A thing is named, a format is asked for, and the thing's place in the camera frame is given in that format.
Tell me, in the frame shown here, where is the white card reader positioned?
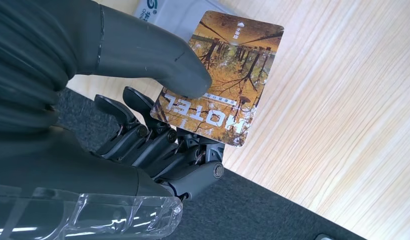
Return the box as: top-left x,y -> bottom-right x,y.
132,0 -> 237,42

